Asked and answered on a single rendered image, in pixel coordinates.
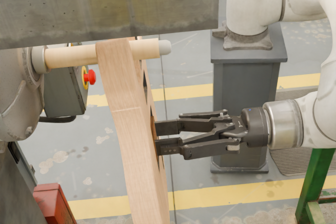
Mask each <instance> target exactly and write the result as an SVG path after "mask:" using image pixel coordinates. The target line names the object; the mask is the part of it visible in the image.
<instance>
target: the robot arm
mask: <svg viewBox="0 0 336 224"><path fill-rule="evenodd" d="M327 17H328V19H329V22H330V26H331V31H332V50H331V53H330V55H329V57H328V58H327V59H326V60H325V61H324V62H323V63H322V64H321V71H320V79H319V85H318V91H314V92H310V93H308V94H307V95H305V96H303V97H300V98H297V99H287V100H281V101H272V102H266V103H264V104H263V106H262V107H261V106H260V107H251V108H244V109H243V110H242V111H241V115H240V116H229V115H228V110H226V109H223V110H218V111H209V112H194V113H181V114H179V115H178V117H179V118H176V119H172V120H162V121H154V125H155V130H156V135H157V137H159V136H169V135H179V134H180V133H181V132H199V133H204V134H201V135H197V136H194V137H190V138H187V139H183V140H182V138H181V137H174V138H165V139H155V140H154V141H155V147H156V152H157V156H164V155H173V154H180V155H183V158H184V160H193V159H199V158H205V157H212V156H218V155H224V154H239V153H240V144H242V143H244V144H245V146H246V147H247V148H249V149H250V148H259V147H266V146H268V148H269V149H271V150H277V149H286V148H297V147H309V148H314V149H329V148H336V0H226V20H224V21H223V22H222V27H219V28H217V29H212V36H213V37H220V38H224V44H223V50H225V51H232V50H267V51H270V50H272V49H273V43H272V42H271V40H270V34H269V29H268V25H271V24H273V23H276V22H303V21H314V20H321V19H324V18H327ZM190 153H191V154H190Z"/></svg>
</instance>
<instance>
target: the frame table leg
mask: <svg viewBox="0 0 336 224"><path fill-rule="evenodd" d="M335 150H336V148H313V149H312V153H311V156H310V160H309V164H308V167H307V171H306V175H305V178H304V182H303V185H302V189H301V193H300V196H299V200H298V204H297V207H296V211H295V217H296V220H297V224H310V223H311V222H310V219H309V216H308V213H307V211H306V208H305V203H306V201H314V200H319V198H320V195H321V192H322V189H323V186H324V183H325V180H326V177H327V174H328V170H329V167H330V165H331V162H332V159H333V156H334V153H335Z"/></svg>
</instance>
